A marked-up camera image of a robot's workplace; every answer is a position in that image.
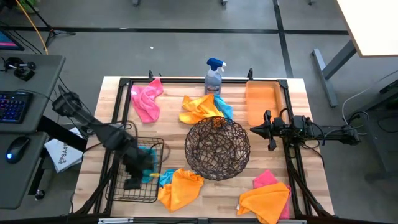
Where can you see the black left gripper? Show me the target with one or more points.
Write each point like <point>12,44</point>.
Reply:
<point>138,160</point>

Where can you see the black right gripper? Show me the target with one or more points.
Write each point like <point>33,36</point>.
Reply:
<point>271,127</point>

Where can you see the orange microfiber towel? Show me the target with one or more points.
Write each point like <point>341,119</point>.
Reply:
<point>182,189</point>
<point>200,109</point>
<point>265,202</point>

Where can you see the pink microfiber towel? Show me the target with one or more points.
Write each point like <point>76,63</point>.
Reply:
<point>146,99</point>
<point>264,179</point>

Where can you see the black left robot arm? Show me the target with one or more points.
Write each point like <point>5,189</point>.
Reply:
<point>93,124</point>

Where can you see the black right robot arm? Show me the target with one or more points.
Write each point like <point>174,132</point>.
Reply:
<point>329,132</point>

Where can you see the orange plastic tray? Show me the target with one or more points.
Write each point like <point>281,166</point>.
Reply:
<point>261,99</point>

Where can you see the silver bar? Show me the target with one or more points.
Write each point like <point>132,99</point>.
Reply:
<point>115,220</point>

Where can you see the black table clamp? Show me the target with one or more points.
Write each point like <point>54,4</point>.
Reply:
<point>150,75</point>
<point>250,74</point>

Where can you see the spray bottle with blue trigger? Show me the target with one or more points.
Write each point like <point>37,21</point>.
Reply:
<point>213,82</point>

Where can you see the grey table leg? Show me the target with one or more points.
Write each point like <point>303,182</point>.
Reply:
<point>325,81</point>

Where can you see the black desk foot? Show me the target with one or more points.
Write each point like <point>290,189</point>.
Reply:
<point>59,132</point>

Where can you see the black computer mouse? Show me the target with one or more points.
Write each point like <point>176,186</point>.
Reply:
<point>17,149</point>

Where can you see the grey desk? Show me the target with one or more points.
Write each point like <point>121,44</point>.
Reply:
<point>46,71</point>

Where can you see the backlit black keyboard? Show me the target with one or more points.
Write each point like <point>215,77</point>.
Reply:
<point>14,105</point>

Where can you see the white table top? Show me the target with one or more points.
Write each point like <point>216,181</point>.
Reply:
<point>370,25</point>

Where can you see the black tripod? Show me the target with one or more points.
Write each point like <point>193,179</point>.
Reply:
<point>51,31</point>

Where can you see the computer monitor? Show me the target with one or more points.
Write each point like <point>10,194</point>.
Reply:
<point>7,42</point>

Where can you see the black metal table frame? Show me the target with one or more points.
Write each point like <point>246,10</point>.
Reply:
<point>199,80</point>

